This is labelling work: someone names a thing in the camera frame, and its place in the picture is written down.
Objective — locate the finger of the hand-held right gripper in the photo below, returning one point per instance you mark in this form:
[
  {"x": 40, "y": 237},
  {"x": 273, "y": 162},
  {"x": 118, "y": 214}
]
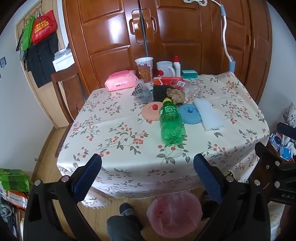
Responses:
[
  {"x": 288, "y": 129},
  {"x": 272, "y": 162}
]

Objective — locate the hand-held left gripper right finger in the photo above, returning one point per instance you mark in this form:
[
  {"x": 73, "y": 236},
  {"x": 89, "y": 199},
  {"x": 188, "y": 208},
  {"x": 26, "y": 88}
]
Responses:
[{"x": 208, "y": 180}]

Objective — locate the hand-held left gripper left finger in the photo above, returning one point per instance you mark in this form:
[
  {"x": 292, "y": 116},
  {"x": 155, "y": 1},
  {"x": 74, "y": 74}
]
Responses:
[{"x": 89, "y": 176}]

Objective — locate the pink lined trash bin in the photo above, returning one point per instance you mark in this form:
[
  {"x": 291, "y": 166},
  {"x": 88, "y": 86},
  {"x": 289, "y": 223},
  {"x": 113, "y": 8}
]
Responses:
[{"x": 175, "y": 222}]

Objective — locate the green plastic bottle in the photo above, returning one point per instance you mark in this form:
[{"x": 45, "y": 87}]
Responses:
[{"x": 172, "y": 125}]

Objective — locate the pink silicone lid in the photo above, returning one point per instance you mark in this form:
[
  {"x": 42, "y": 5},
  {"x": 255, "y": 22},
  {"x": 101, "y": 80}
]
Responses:
[{"x": 150, "y": 113}]

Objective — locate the brown paper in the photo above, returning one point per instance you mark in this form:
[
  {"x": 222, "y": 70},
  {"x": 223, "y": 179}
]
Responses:
[{"x": 174, "y": 95}]

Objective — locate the clear bottle with red label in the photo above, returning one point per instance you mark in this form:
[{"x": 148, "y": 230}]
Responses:
[{"x": 194, "y": 89}]

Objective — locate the grey plastic bag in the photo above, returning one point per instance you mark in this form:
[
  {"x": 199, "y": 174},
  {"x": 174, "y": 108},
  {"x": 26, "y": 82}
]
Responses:
[{"x": 142, "y": 92}]

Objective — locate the black foam net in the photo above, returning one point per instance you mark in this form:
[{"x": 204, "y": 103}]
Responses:
[{"x": 159, "y": 93}]

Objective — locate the red cardboard box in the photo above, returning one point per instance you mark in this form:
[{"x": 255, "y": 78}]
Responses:
[{"x": 166, "y": 81}]

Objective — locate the green and white box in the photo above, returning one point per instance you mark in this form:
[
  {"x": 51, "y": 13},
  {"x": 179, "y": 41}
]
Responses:
[{"x": 189, "y": 74}]

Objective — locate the blue and white packet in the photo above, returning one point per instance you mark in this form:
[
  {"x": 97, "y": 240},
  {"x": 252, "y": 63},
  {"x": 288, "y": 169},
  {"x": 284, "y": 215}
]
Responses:
[{"x": 276, "y": 139}]

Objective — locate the floral cushion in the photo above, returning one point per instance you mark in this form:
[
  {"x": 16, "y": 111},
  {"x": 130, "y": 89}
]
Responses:
[{"x": 290, "y": 113}]

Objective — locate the person's left shoe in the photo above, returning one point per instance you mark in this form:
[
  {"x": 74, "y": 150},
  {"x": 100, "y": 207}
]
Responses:
[{"x": 128, "y": 209}]

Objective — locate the floral tablecloth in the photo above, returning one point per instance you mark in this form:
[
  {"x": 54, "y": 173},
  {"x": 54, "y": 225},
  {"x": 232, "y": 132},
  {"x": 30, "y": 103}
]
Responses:
[{"x": 129, "y": 129}]

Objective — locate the person's left leg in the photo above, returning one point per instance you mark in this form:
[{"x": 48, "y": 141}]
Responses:
[{"x": 122, "y": 228}]

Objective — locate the blue silicone lid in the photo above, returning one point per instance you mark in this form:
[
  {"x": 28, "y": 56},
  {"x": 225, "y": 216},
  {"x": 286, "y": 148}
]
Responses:
[{"x": 190, "y": 115}]

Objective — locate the folded white cloth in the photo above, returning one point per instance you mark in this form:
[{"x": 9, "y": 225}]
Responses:
[{"x": 208, "y": 113}]

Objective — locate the green plastic pack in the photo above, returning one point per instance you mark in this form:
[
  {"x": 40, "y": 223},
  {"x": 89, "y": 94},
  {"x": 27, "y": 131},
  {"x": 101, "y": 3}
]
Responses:
[{"x": 13, "y": 179}]

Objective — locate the orange and white pack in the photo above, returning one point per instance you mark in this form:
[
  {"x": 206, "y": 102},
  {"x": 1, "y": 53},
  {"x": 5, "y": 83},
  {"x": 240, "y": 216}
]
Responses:
[{"x": 16, "y": 199}]

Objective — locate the light wooden door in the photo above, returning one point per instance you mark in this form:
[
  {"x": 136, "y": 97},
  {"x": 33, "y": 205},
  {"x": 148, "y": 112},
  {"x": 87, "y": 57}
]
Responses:
[{"x": 46, "y": 99}]

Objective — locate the wooden chair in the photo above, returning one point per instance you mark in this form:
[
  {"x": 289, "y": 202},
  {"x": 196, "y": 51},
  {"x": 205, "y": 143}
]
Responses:
[{"x": 67, "y": 78}]

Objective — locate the pink wet wipes pack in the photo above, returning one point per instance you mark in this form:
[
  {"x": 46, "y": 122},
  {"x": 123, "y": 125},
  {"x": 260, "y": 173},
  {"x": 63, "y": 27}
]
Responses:
[{"x": 120, "y": 81}]

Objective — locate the white gooseneck holder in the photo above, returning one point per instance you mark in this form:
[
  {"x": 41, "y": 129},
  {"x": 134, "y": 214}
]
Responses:
[{"x": 223, "y": 34}]

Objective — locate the white bottle with red cap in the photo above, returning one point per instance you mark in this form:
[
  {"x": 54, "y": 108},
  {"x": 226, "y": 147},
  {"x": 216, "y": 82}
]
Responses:
[{"x": 177, "y": 67}]

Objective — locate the printed paper cup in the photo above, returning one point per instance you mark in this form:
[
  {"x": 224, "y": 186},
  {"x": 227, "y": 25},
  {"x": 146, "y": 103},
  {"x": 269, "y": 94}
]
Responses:
[{"x": 144, "y": 69}]

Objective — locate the white mug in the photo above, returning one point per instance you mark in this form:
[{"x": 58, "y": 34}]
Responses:
[{"x": 164, "y": 68}]

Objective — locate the hanging black clothes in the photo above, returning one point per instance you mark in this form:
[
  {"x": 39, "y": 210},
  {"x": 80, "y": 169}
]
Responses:
[{"x": 41, "y": 62}]

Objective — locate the brown wooden wardrobe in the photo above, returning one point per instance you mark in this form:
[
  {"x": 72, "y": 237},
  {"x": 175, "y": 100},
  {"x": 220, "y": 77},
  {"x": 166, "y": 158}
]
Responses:
[{"x": 108, "y": 34}]

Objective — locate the green shopping bag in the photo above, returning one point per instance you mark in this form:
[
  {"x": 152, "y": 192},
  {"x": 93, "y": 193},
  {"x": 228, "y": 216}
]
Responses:
[{"x": 27, "y": 34}]

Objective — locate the red shopping bag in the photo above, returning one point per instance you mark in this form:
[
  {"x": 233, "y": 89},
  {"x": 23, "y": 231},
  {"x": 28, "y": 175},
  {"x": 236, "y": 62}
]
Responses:
[{"x": 44, "y": 27}]

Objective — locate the blue wall sticker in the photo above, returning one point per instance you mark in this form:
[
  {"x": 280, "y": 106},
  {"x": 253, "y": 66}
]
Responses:
[{"x": 2, "y": 62}]

